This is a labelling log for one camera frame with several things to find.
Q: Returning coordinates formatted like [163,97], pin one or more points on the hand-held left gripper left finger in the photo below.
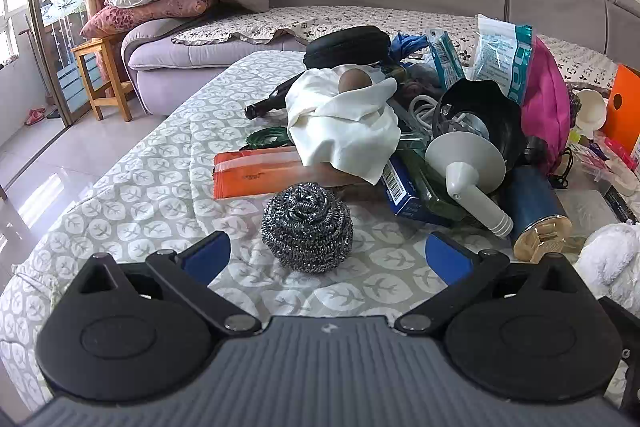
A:
[207,257]

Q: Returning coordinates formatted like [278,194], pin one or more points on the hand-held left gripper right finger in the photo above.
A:
[445,257]

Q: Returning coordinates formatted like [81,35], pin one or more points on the steel wool scourer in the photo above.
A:
[307,227]

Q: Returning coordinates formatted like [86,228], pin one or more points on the magenta cloth bag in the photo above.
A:
[545,107]

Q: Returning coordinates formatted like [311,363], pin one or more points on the desktop with leaf-print cloth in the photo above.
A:
[150,207]

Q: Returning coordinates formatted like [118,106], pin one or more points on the green bottle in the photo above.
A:
[435,197]

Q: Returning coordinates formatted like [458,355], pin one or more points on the blue cardboard box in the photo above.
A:
[400,197]

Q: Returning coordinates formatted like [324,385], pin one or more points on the white plastic funnel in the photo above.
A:
[465,167]

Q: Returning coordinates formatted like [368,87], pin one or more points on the orange plastic packet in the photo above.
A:
[250,172]

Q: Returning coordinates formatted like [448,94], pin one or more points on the blue cylinder with gold cap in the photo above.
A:
[532,202]

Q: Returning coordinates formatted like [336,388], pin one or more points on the black wavy-edged bowl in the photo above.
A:
[495,117]

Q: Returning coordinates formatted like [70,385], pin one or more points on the clear plastic box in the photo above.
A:
[587,209]

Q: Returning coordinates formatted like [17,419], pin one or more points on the black bottle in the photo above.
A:
[265,104]

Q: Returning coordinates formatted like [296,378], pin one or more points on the white cloth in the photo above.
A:
[340,132]

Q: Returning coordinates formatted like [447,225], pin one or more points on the blue tissue pack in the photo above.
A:
[446,57]

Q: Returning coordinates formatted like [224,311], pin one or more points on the white cup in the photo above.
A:
[590,109]

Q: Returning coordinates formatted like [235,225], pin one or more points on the white and teal plastic bag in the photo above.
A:
[500,57]

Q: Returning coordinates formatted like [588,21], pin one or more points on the pink slippers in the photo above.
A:
[35,116]

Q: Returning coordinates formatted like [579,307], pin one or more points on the wooden stool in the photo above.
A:
[102,52]

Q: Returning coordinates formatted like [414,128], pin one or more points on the orange cardboard box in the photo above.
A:
[625,107]

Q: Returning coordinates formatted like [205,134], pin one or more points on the black zip pouch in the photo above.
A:
[345,44]

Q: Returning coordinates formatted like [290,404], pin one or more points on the short patterned sofa cover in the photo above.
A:
[585,62]

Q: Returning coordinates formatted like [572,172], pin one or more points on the pink floral pillow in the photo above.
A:
[175,3]
[110,24]

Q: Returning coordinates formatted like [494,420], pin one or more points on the long patterned sofa cover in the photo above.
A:
[325,22]

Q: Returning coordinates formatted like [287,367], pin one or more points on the glass sliding door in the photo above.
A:
[55,7]

